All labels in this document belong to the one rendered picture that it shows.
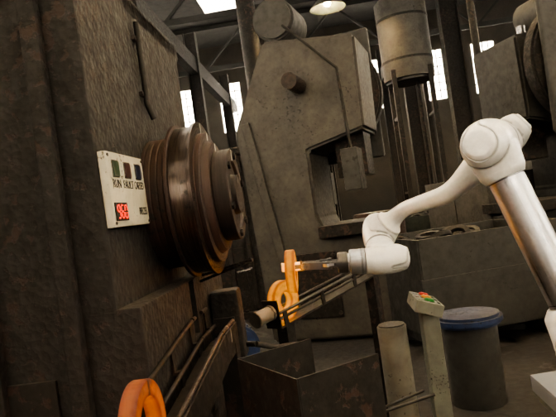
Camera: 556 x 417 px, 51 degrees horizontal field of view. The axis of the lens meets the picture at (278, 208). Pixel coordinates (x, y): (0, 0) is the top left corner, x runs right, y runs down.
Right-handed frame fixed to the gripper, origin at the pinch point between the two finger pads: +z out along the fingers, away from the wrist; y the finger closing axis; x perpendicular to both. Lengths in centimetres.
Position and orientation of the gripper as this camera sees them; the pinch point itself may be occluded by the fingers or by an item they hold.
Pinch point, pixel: (291, 266)
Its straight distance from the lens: 206.7
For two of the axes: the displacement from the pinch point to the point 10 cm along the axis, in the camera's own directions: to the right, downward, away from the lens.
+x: -0.9, -10.0, 0.1
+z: -9.9, 0.9, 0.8
